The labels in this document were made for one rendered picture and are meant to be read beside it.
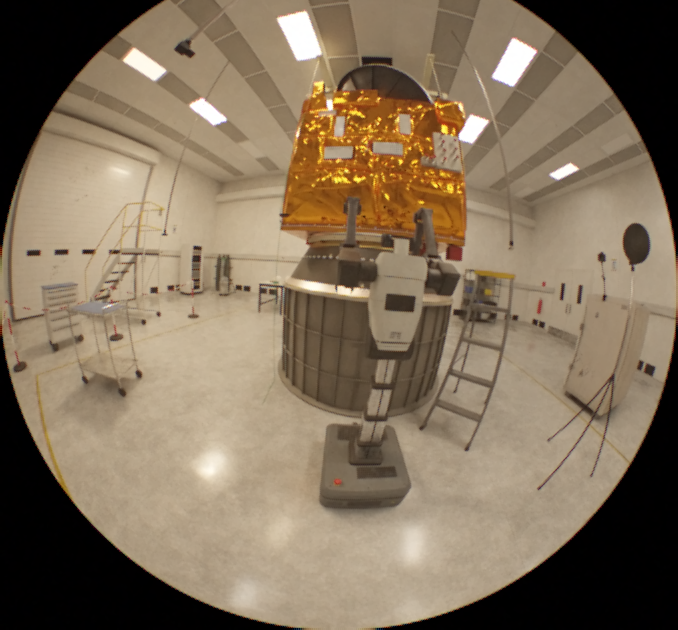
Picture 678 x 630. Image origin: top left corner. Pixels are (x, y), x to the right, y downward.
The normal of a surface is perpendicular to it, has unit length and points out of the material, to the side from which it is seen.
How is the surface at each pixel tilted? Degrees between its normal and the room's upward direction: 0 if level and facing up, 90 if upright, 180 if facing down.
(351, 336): 90
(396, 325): 90
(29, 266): 90
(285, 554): 0
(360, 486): 0
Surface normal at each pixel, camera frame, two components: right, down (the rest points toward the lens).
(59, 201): 0.98, 0.11
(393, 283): -0.02, 0.11
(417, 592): 0.09, -0.99
